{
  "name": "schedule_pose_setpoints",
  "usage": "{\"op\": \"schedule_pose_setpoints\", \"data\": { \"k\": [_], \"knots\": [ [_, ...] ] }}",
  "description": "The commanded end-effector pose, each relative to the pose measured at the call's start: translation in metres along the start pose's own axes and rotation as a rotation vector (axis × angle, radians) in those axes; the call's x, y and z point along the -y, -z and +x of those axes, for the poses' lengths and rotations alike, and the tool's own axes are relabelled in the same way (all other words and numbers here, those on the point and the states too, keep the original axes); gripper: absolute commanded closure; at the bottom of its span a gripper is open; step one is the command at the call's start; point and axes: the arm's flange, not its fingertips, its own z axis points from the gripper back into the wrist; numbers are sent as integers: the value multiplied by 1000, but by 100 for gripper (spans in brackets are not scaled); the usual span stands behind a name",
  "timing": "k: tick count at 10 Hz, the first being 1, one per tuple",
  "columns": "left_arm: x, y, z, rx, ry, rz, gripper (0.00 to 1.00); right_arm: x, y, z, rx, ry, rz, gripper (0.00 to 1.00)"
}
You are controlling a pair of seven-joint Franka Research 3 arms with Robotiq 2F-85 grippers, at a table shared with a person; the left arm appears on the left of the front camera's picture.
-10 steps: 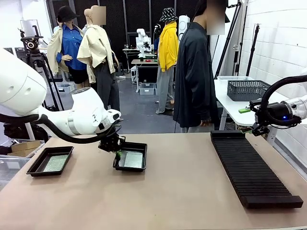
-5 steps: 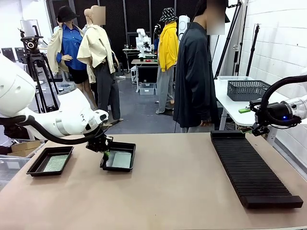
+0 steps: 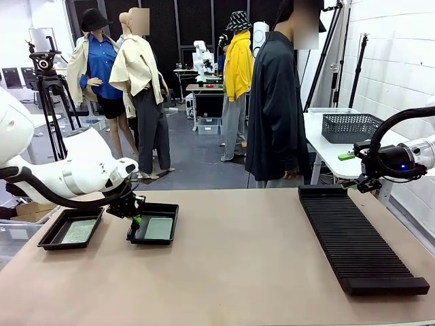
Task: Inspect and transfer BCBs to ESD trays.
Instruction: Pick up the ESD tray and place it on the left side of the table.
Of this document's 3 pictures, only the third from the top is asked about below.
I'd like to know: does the cardboard box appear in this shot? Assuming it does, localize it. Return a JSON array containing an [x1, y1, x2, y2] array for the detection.
[[10, 202, 58, 224]]

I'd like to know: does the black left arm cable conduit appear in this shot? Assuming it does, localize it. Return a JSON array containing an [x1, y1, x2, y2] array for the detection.
[[0, 165, 135, 210]]

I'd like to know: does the thin black light stand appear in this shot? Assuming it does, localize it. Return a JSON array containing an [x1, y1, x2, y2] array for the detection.
[[348, 33, 370, 109]]

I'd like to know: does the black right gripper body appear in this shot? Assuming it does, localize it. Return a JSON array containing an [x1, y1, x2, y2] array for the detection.
[[360, 144, 409, 180]]

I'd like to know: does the black slotted board rack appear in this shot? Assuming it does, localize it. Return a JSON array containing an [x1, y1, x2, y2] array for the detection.
[[298, 184, 431, 296]]

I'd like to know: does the black ESD tray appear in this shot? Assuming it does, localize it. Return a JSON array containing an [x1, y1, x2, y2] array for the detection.
[[126, 202, 180, 246], [37, 207, 105, 251]]

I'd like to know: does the mannequin with yellow jacket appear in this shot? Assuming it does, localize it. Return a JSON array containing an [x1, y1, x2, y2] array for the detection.
[[220, 10, 255, 163]]

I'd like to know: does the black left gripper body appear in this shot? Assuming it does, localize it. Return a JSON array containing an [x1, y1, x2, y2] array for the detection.
[[106, 192, 147, 220]]

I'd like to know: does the tall black tripod stand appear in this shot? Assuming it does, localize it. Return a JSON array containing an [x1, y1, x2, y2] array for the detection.
[[303, 0, 353, 113]]

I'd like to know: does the person in black coat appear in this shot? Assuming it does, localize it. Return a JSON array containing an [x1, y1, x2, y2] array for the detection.
[[245, 0, 328, 189]]

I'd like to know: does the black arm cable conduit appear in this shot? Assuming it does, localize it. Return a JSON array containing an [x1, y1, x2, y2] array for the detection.
[[369, 106, 435, 179], [0, 165, 135, 210]]

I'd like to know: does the clear flat plastic box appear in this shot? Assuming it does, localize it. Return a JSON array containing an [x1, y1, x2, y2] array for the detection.
[[307, 107, 361, 115]]

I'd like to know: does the green perforated circuit board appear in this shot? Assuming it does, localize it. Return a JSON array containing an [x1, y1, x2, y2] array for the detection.
[[60, 219, 98, 245], [144, 217, 175, 240]]

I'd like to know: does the white cylindrical appliance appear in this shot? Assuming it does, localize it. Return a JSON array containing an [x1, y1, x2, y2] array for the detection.
[[252, 21, 271, 56]]

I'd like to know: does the background desk with black panel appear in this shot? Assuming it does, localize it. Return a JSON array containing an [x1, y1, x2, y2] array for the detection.
[[186, 84, 226, 132]]

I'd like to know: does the mannequin with blue shirt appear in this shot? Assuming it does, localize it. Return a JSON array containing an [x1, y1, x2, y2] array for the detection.
[[66, 8, 137, 160]]

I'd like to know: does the black brimmed hat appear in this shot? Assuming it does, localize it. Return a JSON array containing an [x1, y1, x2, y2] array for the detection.
[[80, 8, 114, 35]]

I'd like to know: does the grey mesh basket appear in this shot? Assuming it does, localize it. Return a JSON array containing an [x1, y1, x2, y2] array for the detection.
[[321, 113, 385, 145]]

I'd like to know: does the small white background robot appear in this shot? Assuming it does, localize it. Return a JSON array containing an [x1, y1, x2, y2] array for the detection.
[[192, 40, 214, 83]]

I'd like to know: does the patterned bucket hat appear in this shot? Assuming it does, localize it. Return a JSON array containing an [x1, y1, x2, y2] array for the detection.
[[226, 10, 253, 32]]

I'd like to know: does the black camera tripod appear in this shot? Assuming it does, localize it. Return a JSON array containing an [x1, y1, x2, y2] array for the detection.
[[24, 35, 83, 163]]

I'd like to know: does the clear storage bin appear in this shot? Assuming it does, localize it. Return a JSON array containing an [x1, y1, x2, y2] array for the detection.
[[196, 117, 220, 136]]

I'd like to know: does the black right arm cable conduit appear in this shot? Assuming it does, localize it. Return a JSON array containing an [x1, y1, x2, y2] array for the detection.
[[369, 106, 435, 179]]

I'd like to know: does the mannequin with cream jacket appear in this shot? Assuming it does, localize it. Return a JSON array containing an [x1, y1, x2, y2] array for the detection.
[[108, 7, 176, 180]]

